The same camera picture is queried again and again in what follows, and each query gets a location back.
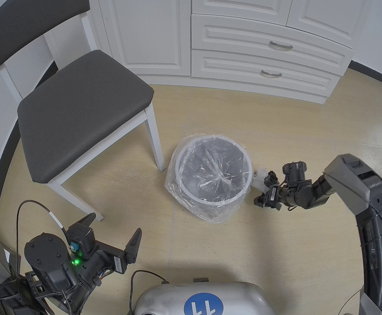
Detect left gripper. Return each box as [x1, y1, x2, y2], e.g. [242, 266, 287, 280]
[67, 213, 143, 285]

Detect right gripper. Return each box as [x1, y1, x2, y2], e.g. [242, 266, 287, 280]
[265, 186, 285, 211]

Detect white paper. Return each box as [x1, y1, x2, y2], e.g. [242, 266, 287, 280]
[251, 165, 271, 192]

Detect clear plastic bag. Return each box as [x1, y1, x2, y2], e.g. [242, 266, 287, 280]
[164, 133, 254, 224]

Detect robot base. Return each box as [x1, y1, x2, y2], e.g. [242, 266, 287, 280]
[135, 277, 277, 315]

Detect white trash bin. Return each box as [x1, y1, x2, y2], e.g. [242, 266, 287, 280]
[175, 136, 254, 222]

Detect white chair grey cushions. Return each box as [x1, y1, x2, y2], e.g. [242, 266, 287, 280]
[0, 0, 165, 222]

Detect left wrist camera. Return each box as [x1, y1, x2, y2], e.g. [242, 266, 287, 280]
[66, 224, 95, 259]

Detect black cable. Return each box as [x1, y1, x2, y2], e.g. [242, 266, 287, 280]
[16, 200, 68, 242]
[129, 269, 169, 314]

